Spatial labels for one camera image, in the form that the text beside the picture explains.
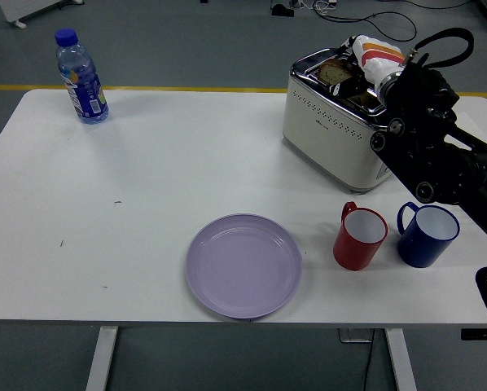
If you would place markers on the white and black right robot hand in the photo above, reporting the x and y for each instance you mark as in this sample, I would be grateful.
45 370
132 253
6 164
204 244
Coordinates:
378 59

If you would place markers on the slice of bread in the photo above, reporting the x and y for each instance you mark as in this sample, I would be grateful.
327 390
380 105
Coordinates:
332 73

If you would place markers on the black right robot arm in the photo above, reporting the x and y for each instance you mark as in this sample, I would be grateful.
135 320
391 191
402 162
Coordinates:
431 155

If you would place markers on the lilac round plate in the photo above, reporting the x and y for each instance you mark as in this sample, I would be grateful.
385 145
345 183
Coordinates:
243 266

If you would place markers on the cream and chrome toaster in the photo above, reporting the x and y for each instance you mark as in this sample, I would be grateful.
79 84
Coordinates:
329 138

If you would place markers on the red mug white inside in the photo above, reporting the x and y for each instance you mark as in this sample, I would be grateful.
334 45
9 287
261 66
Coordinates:
352 252

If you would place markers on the blue mug white inside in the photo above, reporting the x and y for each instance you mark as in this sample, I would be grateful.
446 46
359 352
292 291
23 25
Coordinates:
419 250

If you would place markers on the black table control panel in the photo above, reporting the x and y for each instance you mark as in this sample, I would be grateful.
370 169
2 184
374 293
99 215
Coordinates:
481 333

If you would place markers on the clear water bottle blue cap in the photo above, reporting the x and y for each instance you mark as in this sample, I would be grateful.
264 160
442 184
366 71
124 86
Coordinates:
83 89

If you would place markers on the white table leg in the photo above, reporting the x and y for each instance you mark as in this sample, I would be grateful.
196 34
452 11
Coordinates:
101 358
402 362

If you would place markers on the white panel with feet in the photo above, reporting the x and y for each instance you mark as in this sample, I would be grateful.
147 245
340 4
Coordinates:
23 8

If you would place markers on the clear under-table bracket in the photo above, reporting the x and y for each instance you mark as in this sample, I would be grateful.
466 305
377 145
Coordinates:
351 335

